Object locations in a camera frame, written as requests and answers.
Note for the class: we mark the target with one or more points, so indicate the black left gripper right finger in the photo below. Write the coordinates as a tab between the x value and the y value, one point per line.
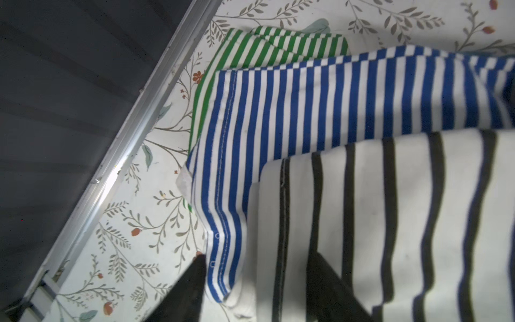
328	297

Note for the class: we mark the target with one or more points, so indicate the green white striped garment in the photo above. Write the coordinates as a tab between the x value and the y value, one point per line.
261	47

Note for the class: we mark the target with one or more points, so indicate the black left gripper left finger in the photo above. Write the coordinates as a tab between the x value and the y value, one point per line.
185	299

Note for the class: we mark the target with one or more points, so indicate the aluminium table edge rail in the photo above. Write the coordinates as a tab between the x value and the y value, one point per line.
144	114

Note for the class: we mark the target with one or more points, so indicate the navy white striped garment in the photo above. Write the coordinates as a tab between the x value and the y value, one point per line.
256	115

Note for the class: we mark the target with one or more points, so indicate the black white striped garment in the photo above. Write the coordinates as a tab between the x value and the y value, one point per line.
419	228

